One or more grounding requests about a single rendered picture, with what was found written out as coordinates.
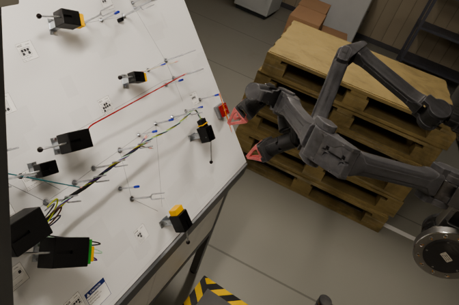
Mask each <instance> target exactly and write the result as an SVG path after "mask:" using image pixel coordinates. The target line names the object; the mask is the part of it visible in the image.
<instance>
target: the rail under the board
mask: <svg viewBox="0 0 459 305"><path fill-rule="evenodd" d="M247 165H248V164H247V163H245V164H244V165H243V166H242V167H241V168H240V169H239V170H238V171H237V172H236V174H235V175H234V176H233V177H232V178H231V179H230V180H229V181H228V182H227V183H226V185H224V187H222V189H220V191H219V192H218V193H217V194H216V195H215V196H214V197H213V198H212V199H211V201H210V202H209V203H208V204H207V205H206V206H205V207H204V208H203V210H201V211H200V213H198V215H196V217H195V218H194V219H193V220H192V221H191V222H192V223H193V225H192V226H191V227H190V228H189V229H188V236H189V235H190V234H191V233H192V232H193V230H194V229H195V228H196V227H197V226H198V224H199V223H200V222H201V221H202V220H203V219H204V218H205V217H206V216H207V215H208V214H209V212H210V211H211V210H212V209H213V208H214V207H215V205H216V204H217V203H218V202H219V201H220V200H221V199H222V198H223V197H224V196H225V194H226V193H227V192H228V191H229V190H230V189H231V187H232V186H233V185H234V184H235V183H236V182H237V181H238V180H239V179H240V178H241V177H242V175H243V174H244V173H245V170H246V167H247ZM186 238H187V237H186V233H180V234H179V235H178V236H177V238H176V239H175V240H174V241H172V243H170V245H169V246H168V247H167V248H166V249H165V250H164V251H163V252H162V253H161V255H160V256H159V257H158V258H157V259H156V260H155V261H154V262H153V264H151V266H150V267H149V268H148V269H147V270H146V271H145V272H144V273H143V274H142V275H141V276H140V277H139V278H138V279H137V280H136V282H135V283H134V284H133V285H132V286H131V287H130V288H129V289H128V291H127V292H125V294H124V295H123V296H122V297H121V298H120V299H119V300H118V301H117V302H116V303H115V304H114V305H127V304H128V303H129V302H130V301H131V300H132V299H133V298H134V297H135V296H136V294H137V293H138V292H139V291H140V290H141V289H142V288H143V286H144V285H145V284H146V283H147V282H148V281H149V279H151V277H153V275H154V274H155V273H156V272H157V271H158V270H159V268H160V267H161V266H162V265H163V264H164V263H165V262H166V260H168V258H170V256H171V255H172V254H173V253H174V252H175V251H176V249H177V248H178V247H179V246H180V245H181V244H182V242H183V241H184V240H185V239H186Z"/></svg>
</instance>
